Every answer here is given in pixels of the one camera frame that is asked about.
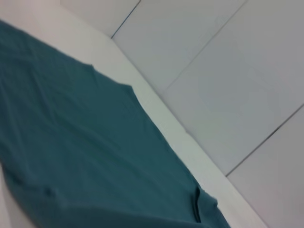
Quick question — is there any teal t-shirt with FREE print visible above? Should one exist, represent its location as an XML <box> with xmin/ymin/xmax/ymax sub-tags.
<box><xmin>0</xmin><ymin>19</ymin><xmax>232</xmax><ymax>228</ymax></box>

